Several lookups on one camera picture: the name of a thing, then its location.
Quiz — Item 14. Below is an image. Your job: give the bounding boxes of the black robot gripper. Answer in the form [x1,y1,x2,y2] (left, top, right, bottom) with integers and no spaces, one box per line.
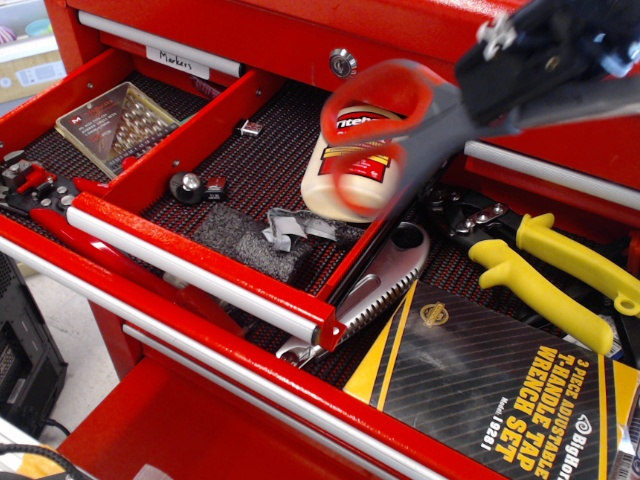
[455,1,639,124]

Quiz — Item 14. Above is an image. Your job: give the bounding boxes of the red grey handled scissors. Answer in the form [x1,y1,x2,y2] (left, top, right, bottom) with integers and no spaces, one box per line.
[320,59,639,218]

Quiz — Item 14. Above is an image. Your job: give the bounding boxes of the chrome drawer lock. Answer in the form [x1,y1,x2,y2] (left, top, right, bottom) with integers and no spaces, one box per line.
[329,48,358,79]

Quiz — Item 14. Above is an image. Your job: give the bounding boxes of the open small red drawer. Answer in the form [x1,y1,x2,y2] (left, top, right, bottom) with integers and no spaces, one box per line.
[0,47,450,352]

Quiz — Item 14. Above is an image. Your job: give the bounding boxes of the Titebond wood glue bottle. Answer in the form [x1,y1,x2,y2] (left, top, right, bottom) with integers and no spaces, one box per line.
[300,136,401,223]

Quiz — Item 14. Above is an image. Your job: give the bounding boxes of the silver folding saw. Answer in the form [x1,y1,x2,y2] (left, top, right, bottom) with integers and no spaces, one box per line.
[276,221,431,368]

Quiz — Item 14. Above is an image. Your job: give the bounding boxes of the small silver red clip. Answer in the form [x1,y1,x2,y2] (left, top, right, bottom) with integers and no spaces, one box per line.
[236,119,263,137]

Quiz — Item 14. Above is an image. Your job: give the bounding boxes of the crumpled grey tape piece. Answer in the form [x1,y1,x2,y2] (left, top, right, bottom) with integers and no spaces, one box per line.
[261,208,336,253]

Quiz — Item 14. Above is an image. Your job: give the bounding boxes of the tap wrench set package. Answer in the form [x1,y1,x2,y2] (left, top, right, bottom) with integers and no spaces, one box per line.
[345,283,639,479]

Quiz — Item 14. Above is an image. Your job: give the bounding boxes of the white markers label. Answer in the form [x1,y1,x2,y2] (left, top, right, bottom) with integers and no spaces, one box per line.
[145,46,210,80]

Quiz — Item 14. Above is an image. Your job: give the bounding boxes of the black ball knob part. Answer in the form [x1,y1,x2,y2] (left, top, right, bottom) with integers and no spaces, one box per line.
[169,171,228,205]

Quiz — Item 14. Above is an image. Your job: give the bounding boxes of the red tool chest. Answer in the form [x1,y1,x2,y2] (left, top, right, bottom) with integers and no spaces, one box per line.
[1,1,639,479]

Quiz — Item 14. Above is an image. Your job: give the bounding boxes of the drill bit set case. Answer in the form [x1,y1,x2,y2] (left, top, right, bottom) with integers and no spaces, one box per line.
[56,82,179,178]

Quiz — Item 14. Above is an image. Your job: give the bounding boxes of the black equipment box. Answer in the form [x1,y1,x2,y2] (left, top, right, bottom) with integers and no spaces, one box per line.
[1,254,67,437]

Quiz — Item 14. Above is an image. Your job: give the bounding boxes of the yellow handled pliers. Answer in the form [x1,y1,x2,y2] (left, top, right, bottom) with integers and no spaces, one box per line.
[423,185,639,355]

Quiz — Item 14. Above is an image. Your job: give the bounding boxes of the red handled wire stripper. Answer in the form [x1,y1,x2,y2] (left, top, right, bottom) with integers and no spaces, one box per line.
[0,149,246,337]

